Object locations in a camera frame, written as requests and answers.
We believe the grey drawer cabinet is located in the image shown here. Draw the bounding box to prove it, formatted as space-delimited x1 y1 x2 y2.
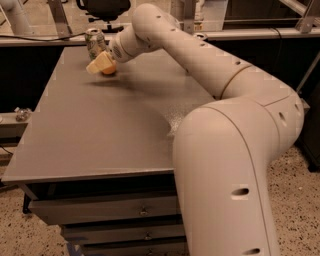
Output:
1 42 218 256

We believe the orange fruit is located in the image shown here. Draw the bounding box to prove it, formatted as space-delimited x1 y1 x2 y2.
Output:
102 61 116 75

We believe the crumpled clear plastic object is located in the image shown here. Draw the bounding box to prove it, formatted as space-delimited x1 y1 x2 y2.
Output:
14 107 32 122

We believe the green white 7up can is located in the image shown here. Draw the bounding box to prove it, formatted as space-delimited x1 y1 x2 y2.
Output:
85 28 106 60

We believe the grey metal rail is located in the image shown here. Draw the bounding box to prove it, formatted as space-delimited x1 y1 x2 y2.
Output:
0 28 301 47

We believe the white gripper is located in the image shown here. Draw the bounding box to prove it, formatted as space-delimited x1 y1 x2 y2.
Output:
86 25 147 74

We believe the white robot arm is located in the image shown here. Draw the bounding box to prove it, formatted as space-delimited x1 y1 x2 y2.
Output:
107 3 304 256

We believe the blue pepsi can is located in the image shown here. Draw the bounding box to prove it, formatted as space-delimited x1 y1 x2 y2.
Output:
193 33 208 41

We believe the middle grey drawer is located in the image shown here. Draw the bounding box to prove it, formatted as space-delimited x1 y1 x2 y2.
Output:
62 218 185 245

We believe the black cable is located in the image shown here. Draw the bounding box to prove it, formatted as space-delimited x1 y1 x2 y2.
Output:
0 31 87 43

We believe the top grey drawer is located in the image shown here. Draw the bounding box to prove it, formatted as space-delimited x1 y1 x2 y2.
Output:
29 191 179 225

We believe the black office chair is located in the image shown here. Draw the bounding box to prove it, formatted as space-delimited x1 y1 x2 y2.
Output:
76 0 131 33

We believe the bottom grey drawer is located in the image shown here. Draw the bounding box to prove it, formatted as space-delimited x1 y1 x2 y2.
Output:
81 237 187 256

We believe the grey drawer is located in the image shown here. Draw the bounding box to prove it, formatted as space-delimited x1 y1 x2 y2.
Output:
81 237 187 256
29 191 179 225
62 218 185 245

